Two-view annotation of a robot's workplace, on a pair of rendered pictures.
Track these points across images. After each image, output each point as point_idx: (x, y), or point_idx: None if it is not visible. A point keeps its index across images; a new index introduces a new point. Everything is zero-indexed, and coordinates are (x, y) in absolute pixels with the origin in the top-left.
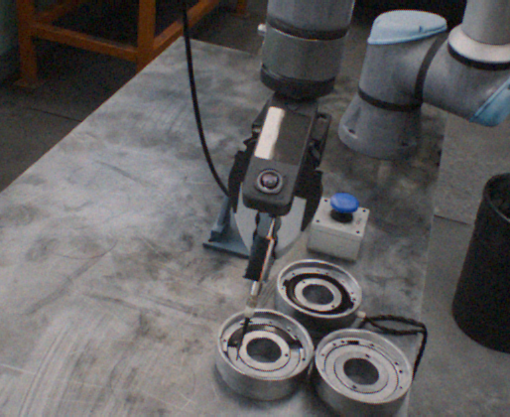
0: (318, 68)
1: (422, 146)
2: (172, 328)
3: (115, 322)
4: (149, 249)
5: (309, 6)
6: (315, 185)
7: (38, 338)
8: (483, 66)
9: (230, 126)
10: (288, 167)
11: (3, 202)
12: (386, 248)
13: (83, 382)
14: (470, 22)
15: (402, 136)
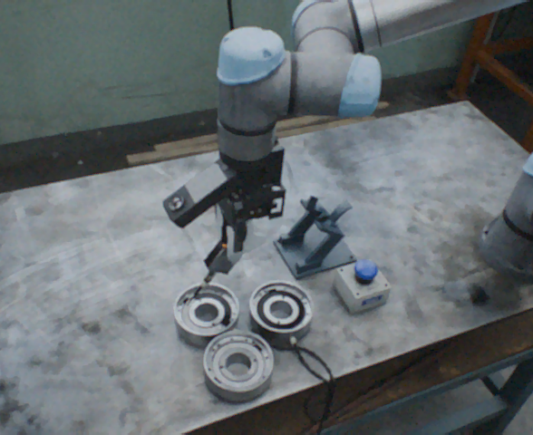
0: (230, 149)
1: None
2: (195, 271)
3: (175, 249)
4: None
5: (221, 107)
6: (236, 226)
7: (136, 232)
8: None
9: (404, 181)
10: (190, 200)
11: (209, 157)
12: (389, 323)
13: (126, 265)
14: None
15: (519, 259)
